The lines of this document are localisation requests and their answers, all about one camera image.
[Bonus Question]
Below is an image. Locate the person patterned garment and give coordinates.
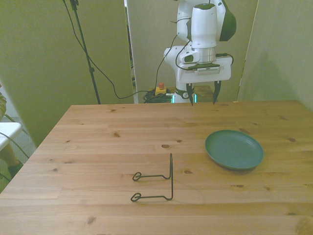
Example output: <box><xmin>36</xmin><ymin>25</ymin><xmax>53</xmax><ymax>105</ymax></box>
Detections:
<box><xmin>0</xmin><ymin>83</ymin><xmax>7</xmax><ymax>122</ymax></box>

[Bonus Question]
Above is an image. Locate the black coiled cable bundle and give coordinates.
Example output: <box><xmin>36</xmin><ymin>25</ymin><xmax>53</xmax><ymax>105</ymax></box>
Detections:
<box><xmin>142</xmin><ymin>89</ymin><xmax>176</xmax><ymax>104</ymax></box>

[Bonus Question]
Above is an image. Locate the black hanging arm cable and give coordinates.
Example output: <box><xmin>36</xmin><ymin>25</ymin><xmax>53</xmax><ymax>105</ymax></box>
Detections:
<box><xmin>154</xmin><ymin>34</ymin><xmax>179</xmax><ymax>90</ymax></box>

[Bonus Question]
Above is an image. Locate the white stool seat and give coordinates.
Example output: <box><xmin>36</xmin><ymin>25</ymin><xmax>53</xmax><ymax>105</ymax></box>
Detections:
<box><xmin>0</xmin><ymin>121</ymin><xmax>22</xmax><ymax>151</ymax></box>

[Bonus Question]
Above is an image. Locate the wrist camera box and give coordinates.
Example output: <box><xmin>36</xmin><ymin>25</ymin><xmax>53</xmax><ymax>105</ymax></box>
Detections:
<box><xmin>186</xmin><ymin>63</ymin><xmax>222</xmax><ymax>75</ymax></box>

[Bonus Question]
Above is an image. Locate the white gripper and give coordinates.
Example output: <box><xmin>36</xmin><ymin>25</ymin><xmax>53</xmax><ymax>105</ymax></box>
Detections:
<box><xmin>176</xmin><ymin>55</ymin><xmax>232</xmax><ymax>107</ymax></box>

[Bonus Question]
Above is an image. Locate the teal round plate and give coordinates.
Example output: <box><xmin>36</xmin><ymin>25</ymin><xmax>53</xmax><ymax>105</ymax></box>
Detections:
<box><xmin>204</xmin><ymin>129</ymin><xmax>265</xmax><ymax>171</ymax></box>

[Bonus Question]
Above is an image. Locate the black tripod cable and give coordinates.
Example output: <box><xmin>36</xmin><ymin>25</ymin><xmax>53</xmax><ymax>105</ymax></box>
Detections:
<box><xmin>62</xmin><ymin>0</ymin><xmax>157</xmax><ymax>100</ymax></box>

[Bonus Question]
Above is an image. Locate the yellow emergency stop button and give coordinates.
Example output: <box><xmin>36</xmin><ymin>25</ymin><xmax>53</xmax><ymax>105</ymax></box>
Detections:
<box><xmin>155</xmin><ymin>82</ymin><xmax>168</xmax><ymax>96</ymax></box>

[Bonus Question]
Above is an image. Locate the person leg with shoe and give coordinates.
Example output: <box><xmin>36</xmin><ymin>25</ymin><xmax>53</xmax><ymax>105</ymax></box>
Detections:
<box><xmin>0</xmin><ymin>143</ymin><xmax>24</xmax><ymax>179</ymax></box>

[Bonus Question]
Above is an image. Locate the black tripod pole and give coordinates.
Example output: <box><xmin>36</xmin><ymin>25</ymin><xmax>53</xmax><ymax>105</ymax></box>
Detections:
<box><xmin>69</xmin><ymin>0</ymin><xmax>102</xmax><ymax>105</ymax></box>

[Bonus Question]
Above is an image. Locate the black wire plate stand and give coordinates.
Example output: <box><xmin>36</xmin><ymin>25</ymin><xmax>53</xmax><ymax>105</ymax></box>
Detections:
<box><xmin>130</xmin><ymin>153</ymin><xmax>175</xmax><ymax>203</ymax></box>

